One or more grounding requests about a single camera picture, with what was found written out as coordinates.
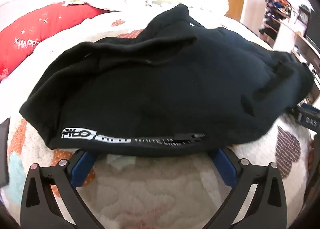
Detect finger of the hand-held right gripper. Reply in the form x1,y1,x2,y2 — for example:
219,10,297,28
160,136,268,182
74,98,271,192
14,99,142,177
287,103,320,122

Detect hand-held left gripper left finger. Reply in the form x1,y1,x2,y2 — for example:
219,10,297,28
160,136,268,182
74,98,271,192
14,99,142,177
21,149,107,229

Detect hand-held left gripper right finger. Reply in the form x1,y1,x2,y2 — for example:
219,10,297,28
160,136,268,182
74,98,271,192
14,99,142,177
209,148,288,229

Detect black pants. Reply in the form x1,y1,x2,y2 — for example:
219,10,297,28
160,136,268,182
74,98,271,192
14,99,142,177
19,4,315,157

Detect patchwork patterned quilt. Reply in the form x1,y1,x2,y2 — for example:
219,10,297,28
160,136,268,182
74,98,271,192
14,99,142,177
0,16,318,229

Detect black smartphone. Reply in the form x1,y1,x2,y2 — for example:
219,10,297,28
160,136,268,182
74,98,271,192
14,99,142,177
0,118,10,187

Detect cluttered shelf unit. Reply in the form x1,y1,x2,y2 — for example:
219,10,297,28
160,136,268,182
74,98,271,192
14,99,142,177
259,0,320,79

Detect small clock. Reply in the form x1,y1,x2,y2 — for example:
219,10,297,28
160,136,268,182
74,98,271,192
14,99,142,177
298,4,312,24

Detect red pillow with white print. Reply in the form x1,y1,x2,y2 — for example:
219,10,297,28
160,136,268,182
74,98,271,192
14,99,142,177
0,1,120,83

